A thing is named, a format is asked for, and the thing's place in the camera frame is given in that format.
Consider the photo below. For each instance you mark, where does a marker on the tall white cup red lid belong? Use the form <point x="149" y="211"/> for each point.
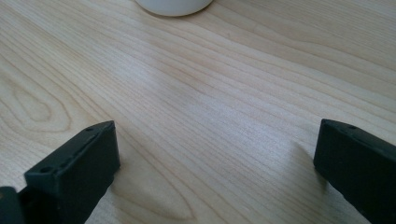
<point x="174" y="6"/>

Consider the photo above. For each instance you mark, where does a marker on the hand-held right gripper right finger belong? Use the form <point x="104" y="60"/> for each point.
<point x="358" y="161"/>

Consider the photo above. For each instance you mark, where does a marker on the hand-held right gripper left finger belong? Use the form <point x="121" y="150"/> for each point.
<point x="71" y="174"/>

